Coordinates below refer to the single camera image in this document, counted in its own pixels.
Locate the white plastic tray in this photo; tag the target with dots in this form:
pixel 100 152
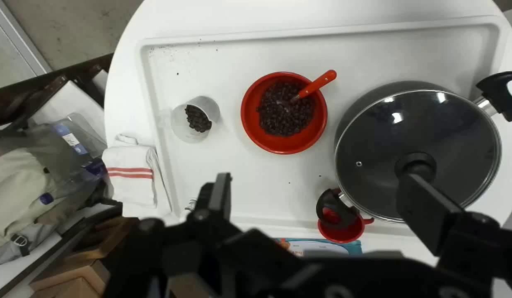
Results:
pixel 222 66

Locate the low wooden cabinet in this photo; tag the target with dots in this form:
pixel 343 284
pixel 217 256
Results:
pixel 73 275

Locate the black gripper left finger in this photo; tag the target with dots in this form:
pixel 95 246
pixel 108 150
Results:
pixel 219 198

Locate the white towel with red stripes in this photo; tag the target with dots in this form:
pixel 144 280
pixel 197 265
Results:
pixel 131 182

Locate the blue printed cardboard box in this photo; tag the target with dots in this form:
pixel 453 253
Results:
pixel 315 245

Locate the glass pot lid black knob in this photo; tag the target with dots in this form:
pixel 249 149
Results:
pixel 376 142

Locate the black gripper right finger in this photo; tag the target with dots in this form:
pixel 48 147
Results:
pixel 426 212

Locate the black cooking pot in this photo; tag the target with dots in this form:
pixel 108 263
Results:
pixel 501 91

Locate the small red cup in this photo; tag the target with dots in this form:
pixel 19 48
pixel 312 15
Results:
pixel 338 217

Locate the clear plastic water bottle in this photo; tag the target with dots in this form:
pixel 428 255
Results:
pixel 73 140

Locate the orange plastic spoon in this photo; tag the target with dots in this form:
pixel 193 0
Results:
pixel 315 84

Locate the clear plastic jug with beans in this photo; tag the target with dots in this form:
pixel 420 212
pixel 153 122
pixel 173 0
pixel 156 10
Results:
pixel 196 117

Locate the red bowl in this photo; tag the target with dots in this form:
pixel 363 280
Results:
pixel 255 129

